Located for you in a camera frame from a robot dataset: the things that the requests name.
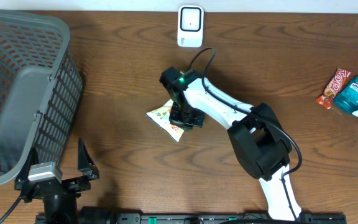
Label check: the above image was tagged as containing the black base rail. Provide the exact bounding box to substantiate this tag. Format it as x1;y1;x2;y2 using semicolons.
34;212;347;224

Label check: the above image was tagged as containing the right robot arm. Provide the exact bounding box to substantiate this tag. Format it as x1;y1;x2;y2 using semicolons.
160;67;302;221

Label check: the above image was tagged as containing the beige snack bag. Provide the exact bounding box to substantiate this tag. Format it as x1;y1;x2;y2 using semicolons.
146;100;184;142

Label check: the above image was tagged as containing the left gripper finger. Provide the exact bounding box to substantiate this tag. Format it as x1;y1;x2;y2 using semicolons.
14;147;39;185
78;138;99;180

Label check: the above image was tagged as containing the blue Listerine mouthwash bottle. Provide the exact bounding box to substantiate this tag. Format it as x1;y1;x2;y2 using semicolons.
334;76;358;114

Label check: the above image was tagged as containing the red Top chocolate bar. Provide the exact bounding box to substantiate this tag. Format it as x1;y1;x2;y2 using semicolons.
316;67;351;109

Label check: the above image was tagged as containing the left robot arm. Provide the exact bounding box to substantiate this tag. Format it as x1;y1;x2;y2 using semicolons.
15;139;116;224

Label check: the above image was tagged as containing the white barcode scanner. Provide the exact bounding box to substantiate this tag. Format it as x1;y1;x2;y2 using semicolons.
177;5;204;48

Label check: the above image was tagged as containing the grey plastic shopping basket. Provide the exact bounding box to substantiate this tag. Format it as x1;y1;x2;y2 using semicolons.
0;9;84;185

